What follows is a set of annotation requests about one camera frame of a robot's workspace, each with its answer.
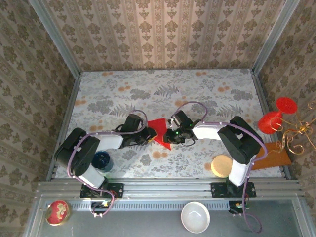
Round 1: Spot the red cloth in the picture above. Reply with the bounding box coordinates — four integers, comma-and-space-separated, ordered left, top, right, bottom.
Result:
147, 118, 173, 151

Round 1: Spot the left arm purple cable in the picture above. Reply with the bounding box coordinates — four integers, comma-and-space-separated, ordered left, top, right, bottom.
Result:
67, 109, 148, 219

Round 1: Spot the white bowl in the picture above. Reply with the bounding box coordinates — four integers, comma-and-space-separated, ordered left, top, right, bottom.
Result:
181, 201, 211, 234

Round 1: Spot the small black controller board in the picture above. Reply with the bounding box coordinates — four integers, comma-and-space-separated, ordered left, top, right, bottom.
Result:
228, 200, 250, 216
90, 200, 111, 218

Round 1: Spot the orange-brown wooden board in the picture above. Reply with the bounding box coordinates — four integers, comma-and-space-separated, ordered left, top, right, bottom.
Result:
251, 142, 292, 171

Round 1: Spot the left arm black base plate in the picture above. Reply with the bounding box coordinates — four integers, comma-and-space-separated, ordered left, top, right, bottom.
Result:
79, 182, 124, 199

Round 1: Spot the aluminium side rail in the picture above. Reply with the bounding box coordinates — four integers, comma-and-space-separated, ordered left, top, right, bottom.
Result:
46, 74, 81, 181
250, 70, 292, 180

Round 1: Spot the dark blue cup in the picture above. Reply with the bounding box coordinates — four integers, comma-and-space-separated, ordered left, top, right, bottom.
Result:
91, 150, 114, 173

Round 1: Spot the aluminium frame post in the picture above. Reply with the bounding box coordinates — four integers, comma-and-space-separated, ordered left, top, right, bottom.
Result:
251, 0, 301, 75
28, 0, 81, 78

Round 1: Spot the red goblet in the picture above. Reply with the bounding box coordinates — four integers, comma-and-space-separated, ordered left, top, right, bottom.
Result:
257, 97, 299, 135

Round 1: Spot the round red floral tin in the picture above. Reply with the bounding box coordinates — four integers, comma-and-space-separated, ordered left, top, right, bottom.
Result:
45, 200, 72, 227

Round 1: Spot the gold wire candelabra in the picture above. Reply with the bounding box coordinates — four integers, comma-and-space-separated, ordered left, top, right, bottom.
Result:
265, 101, 316, 158

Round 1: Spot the floral patterned table cover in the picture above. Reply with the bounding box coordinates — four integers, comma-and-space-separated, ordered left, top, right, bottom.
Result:
54, 69, 283, 179

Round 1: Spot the grey slotted cable duct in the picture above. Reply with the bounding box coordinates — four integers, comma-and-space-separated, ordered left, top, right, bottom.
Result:
40, 199, 247, 212

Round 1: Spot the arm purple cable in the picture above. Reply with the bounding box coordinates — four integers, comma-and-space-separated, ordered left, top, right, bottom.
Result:
67, 109, 148, 219
175, 101, 268, 233

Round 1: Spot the aluminium front rail beam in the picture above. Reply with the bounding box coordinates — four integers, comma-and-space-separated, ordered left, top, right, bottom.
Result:
37, 177, 303, 199

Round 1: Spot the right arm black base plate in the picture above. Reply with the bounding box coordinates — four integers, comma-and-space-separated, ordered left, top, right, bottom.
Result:
211, 182, 257, 198

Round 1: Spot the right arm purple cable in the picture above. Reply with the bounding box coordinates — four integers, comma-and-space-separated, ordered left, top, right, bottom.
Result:
175, 101, 268, 233

